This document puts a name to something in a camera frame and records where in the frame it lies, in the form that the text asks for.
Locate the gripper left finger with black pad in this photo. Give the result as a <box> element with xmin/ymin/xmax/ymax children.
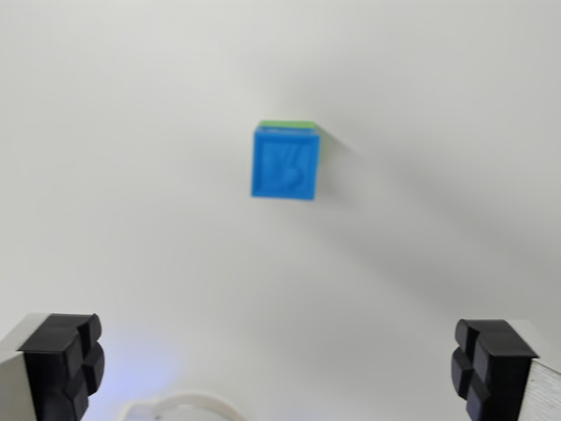
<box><xmin>0</xmin><ymin>312</ymin><xmax>107</xmax><ymax>421</ymax></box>

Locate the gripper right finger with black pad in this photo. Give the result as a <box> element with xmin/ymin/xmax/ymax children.
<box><xmin>450</xmin><ymin>318</ymin><xmax>561</xmax><ymax>421</ymax></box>

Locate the blue embossed soft cube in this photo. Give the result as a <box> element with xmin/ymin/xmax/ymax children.
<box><xmin>250</xmin><ymin>124</ymin><xmax>322</xmax><ymax>203</ymax></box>

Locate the green embossed soft cube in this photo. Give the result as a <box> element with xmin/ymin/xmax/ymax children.
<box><xmin>258</xmin><ymin>118</ymin><xmax>328</xmax><ymax>188</ymax></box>

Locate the white round plastic part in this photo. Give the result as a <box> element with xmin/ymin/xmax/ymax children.
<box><xmin>119</xmin><ymin>390</ymin><xmax>247</xmax><ymax>421</ymax></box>

